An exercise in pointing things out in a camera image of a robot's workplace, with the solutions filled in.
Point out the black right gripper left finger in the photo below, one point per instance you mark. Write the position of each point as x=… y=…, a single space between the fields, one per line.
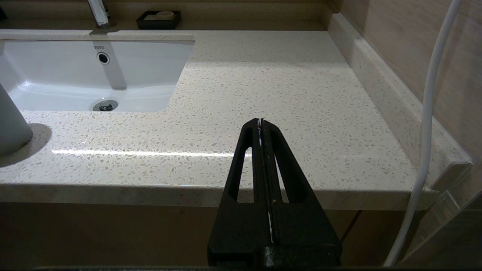
x=229 y=233

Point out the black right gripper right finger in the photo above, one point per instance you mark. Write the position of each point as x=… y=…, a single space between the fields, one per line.
x=301 y=233

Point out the wooden vanity cabinet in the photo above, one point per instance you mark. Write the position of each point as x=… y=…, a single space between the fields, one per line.
x=113 y=233

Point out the chrome sink drain stopper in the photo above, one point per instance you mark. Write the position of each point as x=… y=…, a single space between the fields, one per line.
x=105 y=105

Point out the black soap dish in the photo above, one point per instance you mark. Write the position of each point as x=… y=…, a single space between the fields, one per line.
x=158 y=24

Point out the round beige soap bar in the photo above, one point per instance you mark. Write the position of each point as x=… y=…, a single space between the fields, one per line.
x=162 y=15

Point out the white ceramic sink basin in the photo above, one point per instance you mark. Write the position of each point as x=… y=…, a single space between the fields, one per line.
x=56 y=82

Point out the grey cup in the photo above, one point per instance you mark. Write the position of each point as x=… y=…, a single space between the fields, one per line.
x=11 y=128

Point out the chrome faucet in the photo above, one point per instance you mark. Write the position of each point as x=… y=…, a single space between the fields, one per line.
x=98 y=13

